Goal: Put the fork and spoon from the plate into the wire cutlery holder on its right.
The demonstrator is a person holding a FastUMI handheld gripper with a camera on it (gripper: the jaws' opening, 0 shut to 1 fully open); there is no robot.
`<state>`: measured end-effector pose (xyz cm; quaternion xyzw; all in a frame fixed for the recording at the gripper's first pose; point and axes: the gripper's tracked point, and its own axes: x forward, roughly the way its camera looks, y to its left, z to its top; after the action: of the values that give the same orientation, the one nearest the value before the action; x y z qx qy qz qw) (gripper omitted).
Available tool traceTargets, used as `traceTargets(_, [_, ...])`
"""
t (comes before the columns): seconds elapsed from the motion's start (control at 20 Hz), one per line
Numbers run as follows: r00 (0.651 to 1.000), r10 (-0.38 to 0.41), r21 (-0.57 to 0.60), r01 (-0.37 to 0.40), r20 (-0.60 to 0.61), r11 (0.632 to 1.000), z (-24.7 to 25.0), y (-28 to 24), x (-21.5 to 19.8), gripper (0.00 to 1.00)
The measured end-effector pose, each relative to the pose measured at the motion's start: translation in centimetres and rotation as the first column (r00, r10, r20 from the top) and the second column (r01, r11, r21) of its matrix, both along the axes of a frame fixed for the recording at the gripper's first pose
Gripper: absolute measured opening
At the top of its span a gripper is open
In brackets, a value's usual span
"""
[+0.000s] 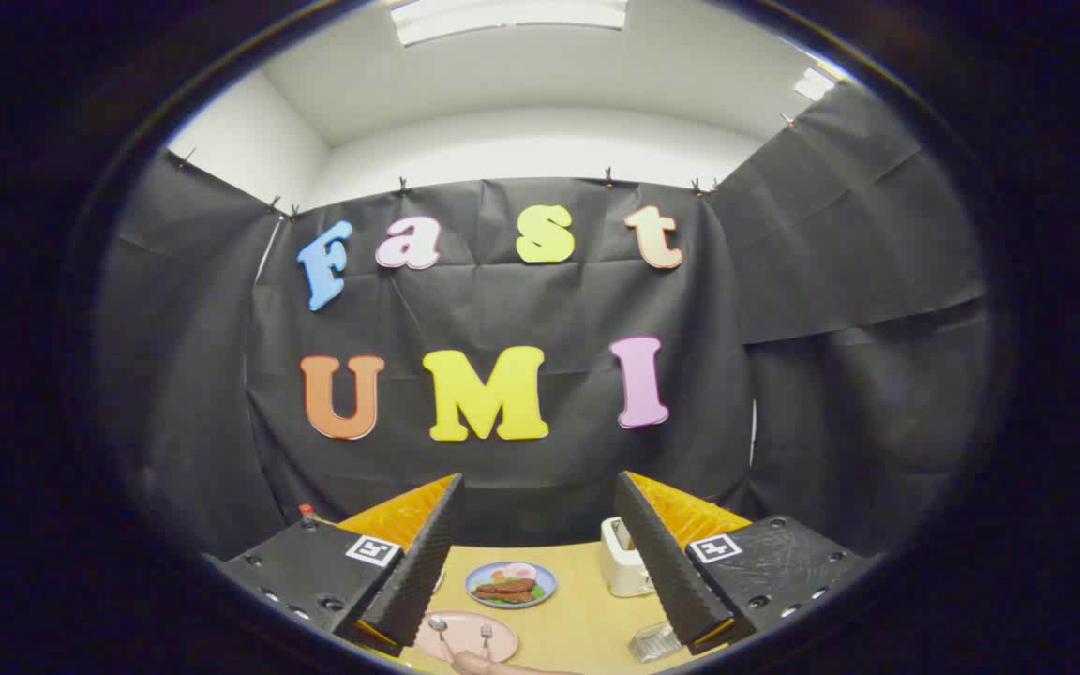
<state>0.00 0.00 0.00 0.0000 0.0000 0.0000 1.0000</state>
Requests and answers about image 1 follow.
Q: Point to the pink ham slice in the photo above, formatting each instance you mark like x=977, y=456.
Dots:
x=519, y=571

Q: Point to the small ceiling light panel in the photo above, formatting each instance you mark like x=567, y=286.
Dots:
x=814, y=84

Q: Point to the pink plate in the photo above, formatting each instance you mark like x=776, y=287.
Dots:
x=465, y=630

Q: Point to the brown grilled meat strip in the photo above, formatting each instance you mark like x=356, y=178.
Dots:
x=507, y=586
x=502, y=596

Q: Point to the row of small cloth clips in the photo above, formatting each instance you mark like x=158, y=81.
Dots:
x=402, y=184

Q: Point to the long ceiling light panel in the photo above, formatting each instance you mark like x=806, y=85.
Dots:
x=502, y=17

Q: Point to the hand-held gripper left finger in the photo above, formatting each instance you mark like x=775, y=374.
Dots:
x=413, y=572

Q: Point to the blue plate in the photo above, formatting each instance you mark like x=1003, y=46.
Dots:
x=547, y=586

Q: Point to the white toaster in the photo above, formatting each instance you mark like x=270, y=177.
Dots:
x=620, y=572

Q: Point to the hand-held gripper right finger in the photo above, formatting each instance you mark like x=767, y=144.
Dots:
x=667, y=572

